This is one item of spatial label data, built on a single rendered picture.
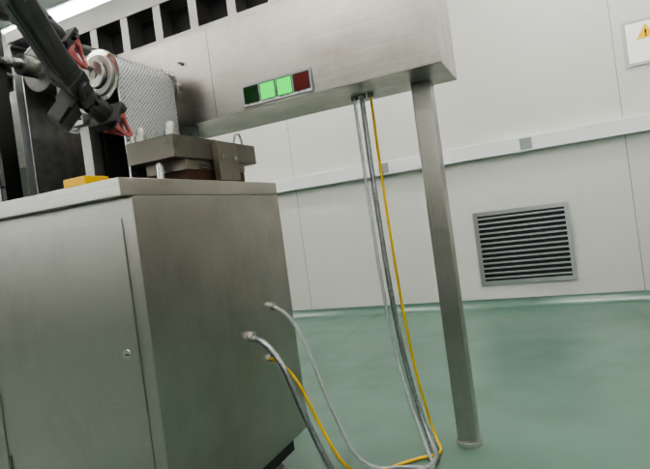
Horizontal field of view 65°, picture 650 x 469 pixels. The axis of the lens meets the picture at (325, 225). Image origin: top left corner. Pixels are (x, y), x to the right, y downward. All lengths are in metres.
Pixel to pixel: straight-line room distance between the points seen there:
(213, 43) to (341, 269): 2.62
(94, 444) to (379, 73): 1.20
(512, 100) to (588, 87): 0.47
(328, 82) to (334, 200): 2.55
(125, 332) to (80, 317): 0.14
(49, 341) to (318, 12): 1.15
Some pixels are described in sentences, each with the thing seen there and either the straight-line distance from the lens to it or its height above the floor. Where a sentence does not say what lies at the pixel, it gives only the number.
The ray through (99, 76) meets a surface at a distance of 1.62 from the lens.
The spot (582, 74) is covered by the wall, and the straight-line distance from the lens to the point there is 3.83.
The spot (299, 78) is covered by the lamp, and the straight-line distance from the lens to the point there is 1.62.
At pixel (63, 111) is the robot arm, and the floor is 1.11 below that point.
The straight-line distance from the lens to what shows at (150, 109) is 1.67.
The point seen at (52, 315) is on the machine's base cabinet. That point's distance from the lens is 1.38.
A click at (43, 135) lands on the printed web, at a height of 1.14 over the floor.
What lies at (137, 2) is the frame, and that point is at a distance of 2.08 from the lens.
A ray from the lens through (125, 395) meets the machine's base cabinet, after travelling 1.27.
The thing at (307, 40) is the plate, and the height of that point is 1.30.
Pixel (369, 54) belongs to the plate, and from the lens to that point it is 1.55.
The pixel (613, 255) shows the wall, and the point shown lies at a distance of 3.79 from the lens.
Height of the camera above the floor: 0.75
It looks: level
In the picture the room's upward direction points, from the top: 8 degrees counter-clockwise
